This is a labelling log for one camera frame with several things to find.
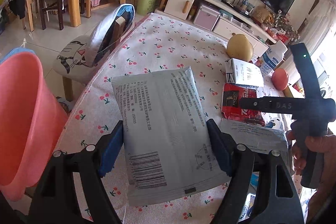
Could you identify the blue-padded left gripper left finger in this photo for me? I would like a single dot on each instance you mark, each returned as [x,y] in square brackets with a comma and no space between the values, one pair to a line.
[55,199]

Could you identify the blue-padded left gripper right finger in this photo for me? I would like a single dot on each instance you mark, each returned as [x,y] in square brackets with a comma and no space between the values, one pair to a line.
[276,198]

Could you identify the red snack wrapper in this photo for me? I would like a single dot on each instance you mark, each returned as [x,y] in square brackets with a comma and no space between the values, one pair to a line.
[231,109]

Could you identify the white milk carton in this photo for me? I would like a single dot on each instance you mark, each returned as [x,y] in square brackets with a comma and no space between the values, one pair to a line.
[243,73]

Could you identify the grey printed foil packet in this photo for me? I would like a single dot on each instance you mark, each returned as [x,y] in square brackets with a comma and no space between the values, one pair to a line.
[167,146]

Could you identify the pink plastic trash basin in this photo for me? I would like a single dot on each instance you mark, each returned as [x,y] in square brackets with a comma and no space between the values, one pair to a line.
[31,122]

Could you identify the person's right hand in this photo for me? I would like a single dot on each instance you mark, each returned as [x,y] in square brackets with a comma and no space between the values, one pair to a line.
[326,145]

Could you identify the red apple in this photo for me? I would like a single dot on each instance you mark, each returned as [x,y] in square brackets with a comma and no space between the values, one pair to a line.
[280,79]

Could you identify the white blue yogurt bottle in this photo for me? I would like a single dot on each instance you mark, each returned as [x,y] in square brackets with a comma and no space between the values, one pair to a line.
[271,58]

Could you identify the white lace curtain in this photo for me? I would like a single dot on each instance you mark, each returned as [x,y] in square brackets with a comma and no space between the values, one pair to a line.
[320,21]

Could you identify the yellow pear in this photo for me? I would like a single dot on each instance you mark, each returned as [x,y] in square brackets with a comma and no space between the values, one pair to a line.
[239,47]

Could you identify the cat print stool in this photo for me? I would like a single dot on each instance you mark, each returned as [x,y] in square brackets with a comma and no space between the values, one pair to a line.
[70,63]

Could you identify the pink storage box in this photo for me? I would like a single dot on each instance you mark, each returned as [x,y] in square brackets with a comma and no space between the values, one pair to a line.
[206,17]

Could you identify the cherry print tablecloth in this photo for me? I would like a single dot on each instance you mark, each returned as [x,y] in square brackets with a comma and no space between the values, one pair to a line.
[158,43]

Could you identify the white TV cabinet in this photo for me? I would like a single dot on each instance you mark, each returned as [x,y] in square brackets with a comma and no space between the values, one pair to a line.
[219,19]

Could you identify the green waste bin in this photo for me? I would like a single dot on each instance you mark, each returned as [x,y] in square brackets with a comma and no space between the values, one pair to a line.
[145,6]

